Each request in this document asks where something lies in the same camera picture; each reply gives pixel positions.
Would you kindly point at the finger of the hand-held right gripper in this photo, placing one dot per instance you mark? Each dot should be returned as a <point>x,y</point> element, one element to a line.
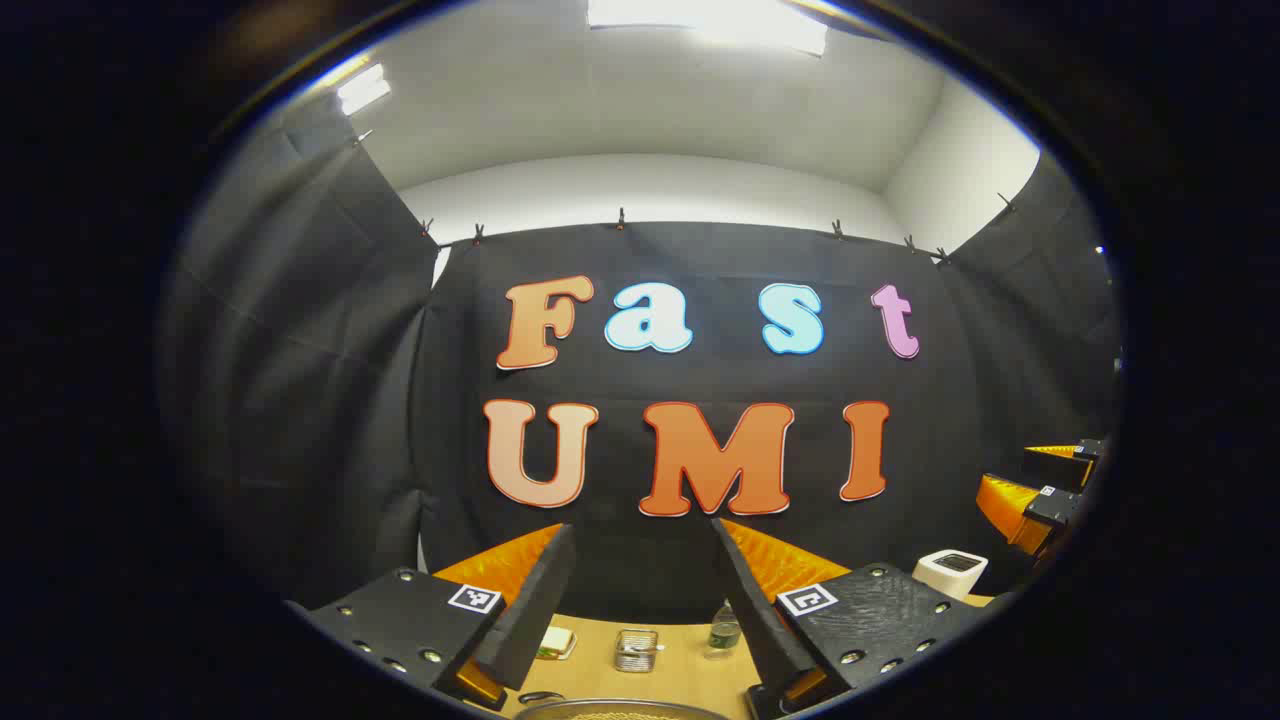
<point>1088,450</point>
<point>1005,505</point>

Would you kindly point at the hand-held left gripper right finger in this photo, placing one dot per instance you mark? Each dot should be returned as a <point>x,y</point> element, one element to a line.
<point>760,620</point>

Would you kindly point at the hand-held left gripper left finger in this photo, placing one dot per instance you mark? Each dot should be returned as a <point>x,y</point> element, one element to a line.
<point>535,610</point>

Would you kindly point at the sandwich with lettuce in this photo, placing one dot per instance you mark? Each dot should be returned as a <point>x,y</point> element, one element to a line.
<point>552,642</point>

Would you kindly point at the clear plastic water bottle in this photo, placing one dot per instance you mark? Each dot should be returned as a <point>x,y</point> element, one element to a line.
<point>724,635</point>

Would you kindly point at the white rectangular plate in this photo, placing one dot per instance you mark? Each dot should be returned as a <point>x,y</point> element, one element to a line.
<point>568,650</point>

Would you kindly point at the white toaster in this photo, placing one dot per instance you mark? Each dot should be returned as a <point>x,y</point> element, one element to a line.
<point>948,575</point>

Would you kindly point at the row of black cloth clips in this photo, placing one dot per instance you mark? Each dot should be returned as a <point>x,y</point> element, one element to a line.
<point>621,218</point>

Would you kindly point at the small ceiling light panel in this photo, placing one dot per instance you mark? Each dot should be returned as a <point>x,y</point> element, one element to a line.
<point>362,90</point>

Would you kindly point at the large ceiling light panel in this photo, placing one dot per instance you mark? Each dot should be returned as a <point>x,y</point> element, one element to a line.
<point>710,18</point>

